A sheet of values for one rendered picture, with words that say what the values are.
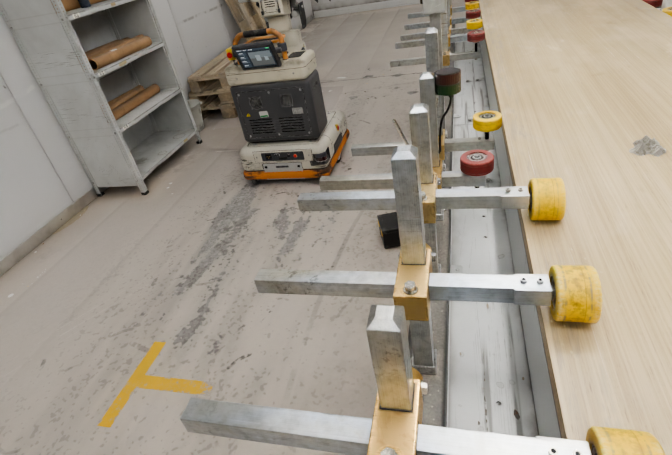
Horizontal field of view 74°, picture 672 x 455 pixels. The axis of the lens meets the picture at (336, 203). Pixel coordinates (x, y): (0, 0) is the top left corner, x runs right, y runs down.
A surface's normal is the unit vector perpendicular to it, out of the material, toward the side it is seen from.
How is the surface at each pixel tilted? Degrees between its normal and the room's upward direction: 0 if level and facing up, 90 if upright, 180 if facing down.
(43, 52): 90
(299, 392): 0
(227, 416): 0
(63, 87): 90
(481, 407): 0
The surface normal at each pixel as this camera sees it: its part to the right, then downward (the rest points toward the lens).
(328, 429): -0.17, -0.84
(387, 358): -0.22, 0.55
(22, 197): 0.96, -0.02
